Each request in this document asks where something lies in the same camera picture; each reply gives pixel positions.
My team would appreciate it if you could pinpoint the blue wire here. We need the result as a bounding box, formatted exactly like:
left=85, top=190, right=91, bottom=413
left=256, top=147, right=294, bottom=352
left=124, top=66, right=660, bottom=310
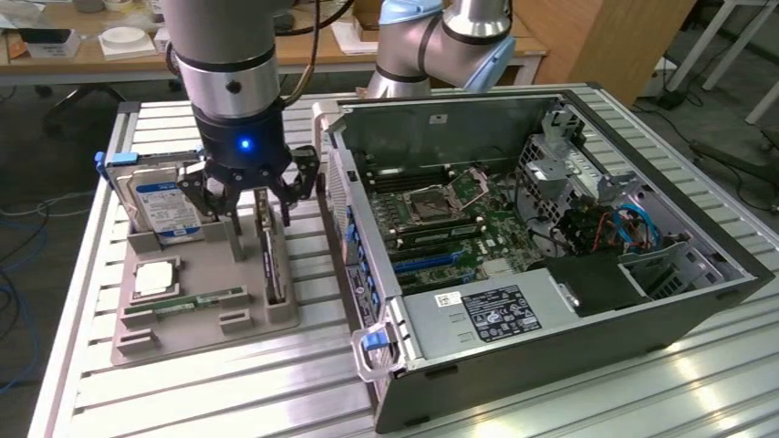
left=612, top=203, right=663, bottom=253

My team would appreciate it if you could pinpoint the grey plastic parts rack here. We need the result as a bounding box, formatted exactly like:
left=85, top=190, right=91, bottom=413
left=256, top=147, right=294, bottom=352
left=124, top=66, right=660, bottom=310
left=108, top=175, right=303, bottom=367

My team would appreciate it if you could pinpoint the white paper stack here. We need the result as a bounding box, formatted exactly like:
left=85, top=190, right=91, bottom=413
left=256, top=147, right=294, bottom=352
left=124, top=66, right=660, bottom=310
left=331, top=20, right=383, bottom=57

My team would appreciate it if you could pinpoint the grey power supply unit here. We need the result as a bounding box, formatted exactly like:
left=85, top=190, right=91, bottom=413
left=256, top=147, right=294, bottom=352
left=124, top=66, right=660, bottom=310
left=398, top=268, right=580, bottom=360

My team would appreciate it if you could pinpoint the blue expansion slot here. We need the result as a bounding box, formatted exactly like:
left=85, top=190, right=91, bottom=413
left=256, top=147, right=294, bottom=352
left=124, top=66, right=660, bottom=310
left=391, top=253, right=463, bottom=276

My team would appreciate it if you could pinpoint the black chair base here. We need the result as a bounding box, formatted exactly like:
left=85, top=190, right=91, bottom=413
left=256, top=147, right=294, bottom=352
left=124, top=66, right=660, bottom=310
left=39, top=81, right=128, bottom=136

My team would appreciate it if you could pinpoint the black stand base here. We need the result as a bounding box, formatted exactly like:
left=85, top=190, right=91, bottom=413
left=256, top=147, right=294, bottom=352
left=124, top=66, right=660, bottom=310
left=688, top=140, right=779, bottom=189

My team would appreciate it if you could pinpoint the green RAM stick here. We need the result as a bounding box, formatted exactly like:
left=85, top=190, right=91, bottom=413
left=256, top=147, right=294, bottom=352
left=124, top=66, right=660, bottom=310
left=123, top=286, right=251, bottom=317

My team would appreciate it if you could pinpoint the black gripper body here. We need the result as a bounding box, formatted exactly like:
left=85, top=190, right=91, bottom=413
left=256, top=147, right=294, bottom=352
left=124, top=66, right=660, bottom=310
left=192, top=98, right=295, bottom=186

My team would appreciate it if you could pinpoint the black installed RAM stick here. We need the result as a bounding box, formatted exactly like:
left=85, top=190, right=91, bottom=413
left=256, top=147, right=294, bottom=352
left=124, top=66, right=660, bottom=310
left=396, top=222, right=483, bottom=246

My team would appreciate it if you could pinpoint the CPU socket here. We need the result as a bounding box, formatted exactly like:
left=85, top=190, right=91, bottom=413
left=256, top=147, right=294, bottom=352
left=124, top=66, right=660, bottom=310
left=404, top=186, right=466, bottom=225

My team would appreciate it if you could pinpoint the blue floor cable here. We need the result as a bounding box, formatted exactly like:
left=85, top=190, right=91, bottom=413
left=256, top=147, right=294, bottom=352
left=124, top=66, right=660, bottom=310
left=0, top=217, right=51, bottom=399

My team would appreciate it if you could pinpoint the white round holder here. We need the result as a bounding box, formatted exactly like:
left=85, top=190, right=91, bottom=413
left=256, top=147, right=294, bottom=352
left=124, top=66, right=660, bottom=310
left=97, top=26, right=160, bottom=62

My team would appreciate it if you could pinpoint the red wire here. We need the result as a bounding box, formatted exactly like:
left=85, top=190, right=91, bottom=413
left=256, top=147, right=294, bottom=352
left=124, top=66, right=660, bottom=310
left=598, top=213, right=647, bottom=251

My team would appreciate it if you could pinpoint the metal socket cover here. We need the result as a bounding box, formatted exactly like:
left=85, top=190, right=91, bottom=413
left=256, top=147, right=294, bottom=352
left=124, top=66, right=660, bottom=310
left=448, top=167, right=495, bottom=207

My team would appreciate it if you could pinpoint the silver CPU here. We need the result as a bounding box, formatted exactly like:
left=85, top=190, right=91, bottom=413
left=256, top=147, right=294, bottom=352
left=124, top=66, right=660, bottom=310
left=132, top=262, right=179, bottom=298

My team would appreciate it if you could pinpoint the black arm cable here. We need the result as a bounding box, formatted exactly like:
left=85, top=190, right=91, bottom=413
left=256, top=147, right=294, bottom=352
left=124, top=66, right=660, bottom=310
left=284, top=0, right=324, bottom=105

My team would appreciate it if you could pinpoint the green motherboard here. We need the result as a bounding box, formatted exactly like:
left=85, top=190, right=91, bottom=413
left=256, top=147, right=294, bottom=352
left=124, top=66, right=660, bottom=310
left=363, top=164, right=550, bottom=294

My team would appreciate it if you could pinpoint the grey metal disk bay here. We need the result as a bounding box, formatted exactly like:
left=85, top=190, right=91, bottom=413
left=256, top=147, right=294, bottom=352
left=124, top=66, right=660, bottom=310
left=616, top=240, right=696, bottom=303

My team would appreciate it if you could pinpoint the perforated metal drive cage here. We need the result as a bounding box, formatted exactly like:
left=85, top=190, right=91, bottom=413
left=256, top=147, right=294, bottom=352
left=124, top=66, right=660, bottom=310
left=520, top=130, right=611, bottom=205

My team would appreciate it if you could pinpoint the black RAM slot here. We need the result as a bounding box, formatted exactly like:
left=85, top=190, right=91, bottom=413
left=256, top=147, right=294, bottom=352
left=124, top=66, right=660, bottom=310
left=370, top=180, right=459, bottom=193
left=368, top=174, right=458, bottom=187
left=367, top=164, right=455, bottom=177
left=368, top=170, right=456, bottom=182

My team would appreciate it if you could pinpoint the white table frame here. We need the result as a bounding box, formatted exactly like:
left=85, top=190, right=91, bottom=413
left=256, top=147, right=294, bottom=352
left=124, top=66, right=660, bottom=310
left=664, top=0, right=779, bottom=124

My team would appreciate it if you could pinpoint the wooden desk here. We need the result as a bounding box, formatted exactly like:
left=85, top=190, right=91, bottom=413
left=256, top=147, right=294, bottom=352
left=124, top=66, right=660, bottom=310
left=0, top=0, right=550, bottom=89

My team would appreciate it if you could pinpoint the brown wooden cabinet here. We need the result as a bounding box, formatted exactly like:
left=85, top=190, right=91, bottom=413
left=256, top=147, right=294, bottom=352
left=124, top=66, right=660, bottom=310
left=535, top=0, right=703, bottom=109

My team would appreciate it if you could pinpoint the black open PC case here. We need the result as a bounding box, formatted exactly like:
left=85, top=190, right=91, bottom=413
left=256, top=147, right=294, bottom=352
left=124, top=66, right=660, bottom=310
left=310, top=89, right=778, bottom=434

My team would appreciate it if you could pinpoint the low-profile graphics card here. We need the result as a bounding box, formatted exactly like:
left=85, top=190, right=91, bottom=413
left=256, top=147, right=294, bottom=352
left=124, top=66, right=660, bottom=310
left=254, top=185, right=287, bottom=306

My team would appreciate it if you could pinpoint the hard disk with blue caddy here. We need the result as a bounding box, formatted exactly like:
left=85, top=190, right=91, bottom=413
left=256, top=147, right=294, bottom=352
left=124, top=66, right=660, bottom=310
left=93, top=148, right=212, bottom=245

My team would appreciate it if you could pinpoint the white box with black lid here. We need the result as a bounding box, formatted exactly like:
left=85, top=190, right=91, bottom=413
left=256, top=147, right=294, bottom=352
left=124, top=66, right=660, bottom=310
left=25, top=27, right=83, bottom=59

